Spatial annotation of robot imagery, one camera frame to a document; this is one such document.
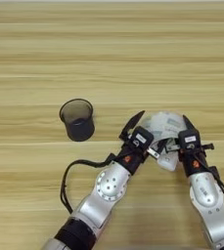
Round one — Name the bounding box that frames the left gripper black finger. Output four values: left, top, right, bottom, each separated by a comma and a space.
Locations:
147, 140, 168, 159
118, 110, 146, 142

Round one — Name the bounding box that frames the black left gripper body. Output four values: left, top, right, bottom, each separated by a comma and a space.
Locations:
114, 143, 151, 176

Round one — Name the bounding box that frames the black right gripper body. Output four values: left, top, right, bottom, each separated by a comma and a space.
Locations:
178, 146, 209, 178

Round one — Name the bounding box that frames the clear packing tape roll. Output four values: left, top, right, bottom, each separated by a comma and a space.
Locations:
139, 111, 190, 145

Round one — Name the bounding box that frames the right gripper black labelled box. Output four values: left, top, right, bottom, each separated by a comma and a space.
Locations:
177, 128, 202, 148

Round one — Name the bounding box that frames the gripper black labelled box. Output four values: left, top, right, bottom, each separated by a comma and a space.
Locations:
177, 128, 202, 148
129, 126, 155, 151

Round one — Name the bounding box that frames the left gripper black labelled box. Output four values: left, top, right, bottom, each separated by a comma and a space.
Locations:
129, 126, 155, 151

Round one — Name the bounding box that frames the black mesh pen cup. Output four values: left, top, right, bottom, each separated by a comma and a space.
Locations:
59, 98, 96, 143

